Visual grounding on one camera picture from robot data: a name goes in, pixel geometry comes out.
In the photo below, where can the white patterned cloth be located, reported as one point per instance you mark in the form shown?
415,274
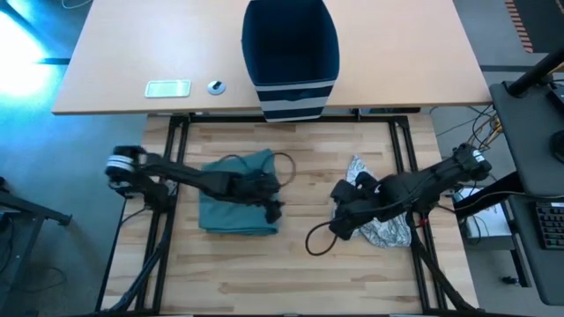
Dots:
388,231

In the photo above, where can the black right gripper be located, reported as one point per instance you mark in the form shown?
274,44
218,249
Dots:
370,204

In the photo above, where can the round silver desk grommet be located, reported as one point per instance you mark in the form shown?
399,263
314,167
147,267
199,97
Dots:
216,88

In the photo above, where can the grey desk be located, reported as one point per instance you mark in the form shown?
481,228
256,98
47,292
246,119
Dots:
524,145

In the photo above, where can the beige wooden desk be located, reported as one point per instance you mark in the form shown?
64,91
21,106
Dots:
396,53

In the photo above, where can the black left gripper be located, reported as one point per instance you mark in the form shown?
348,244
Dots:
253,187

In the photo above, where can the small black object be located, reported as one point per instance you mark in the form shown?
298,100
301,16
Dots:
510,280

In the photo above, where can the teal shirt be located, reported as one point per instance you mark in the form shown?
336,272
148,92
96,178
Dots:
229,216

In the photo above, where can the navy white striped fabric bin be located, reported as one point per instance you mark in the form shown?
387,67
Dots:
291,101

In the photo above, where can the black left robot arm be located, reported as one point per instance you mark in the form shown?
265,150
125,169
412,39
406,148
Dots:
185,174

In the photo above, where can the white box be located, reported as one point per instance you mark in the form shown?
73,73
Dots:
489,229

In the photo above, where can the black support bar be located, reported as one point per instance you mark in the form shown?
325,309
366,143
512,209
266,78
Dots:
498,193

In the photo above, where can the black metal stand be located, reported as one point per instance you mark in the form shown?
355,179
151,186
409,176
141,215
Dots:
35,210

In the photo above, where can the small red clip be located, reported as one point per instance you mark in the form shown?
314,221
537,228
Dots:
424,223

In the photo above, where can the black keyboard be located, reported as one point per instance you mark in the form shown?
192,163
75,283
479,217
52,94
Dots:
553,224

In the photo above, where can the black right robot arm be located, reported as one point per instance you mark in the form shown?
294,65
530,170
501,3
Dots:
440,176

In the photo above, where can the black pole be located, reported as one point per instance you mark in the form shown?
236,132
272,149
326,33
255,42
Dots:
533,72

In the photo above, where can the black flat device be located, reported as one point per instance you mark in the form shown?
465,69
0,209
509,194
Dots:
557,99

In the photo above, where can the black aluminium table frame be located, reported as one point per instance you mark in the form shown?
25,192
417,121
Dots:
352,119

